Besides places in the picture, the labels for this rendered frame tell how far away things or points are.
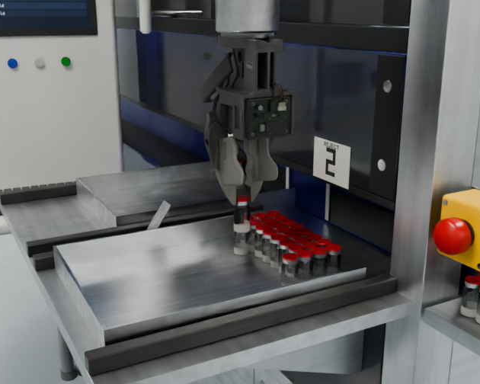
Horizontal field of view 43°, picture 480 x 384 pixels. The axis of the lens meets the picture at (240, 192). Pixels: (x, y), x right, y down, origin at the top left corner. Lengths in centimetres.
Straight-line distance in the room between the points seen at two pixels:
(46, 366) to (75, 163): 100
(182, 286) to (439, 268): 33
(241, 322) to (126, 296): 17
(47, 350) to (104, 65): 126
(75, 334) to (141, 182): 59
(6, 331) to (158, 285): 186
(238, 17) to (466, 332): 44
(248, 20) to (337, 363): 48
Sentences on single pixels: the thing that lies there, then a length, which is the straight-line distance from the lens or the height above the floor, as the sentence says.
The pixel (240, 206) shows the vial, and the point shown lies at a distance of 79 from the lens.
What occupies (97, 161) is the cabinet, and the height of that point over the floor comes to 86.
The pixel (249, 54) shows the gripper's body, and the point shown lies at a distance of 70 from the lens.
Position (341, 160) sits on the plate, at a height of 103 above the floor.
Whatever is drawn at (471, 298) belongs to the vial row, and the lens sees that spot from 77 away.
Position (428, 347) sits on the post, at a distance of 84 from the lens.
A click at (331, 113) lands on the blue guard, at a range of 87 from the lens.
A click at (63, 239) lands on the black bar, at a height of 90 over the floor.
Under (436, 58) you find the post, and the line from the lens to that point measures 72.
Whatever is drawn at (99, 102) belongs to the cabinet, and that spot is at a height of 101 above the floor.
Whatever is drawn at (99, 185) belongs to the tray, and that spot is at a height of 89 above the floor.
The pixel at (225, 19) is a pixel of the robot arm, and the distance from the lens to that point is 71.
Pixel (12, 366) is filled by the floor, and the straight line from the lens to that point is 241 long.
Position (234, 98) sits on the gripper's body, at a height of 113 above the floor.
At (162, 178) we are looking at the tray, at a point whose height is 89.
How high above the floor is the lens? 123
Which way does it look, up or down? 17 degrees down
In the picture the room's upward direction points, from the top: straight up
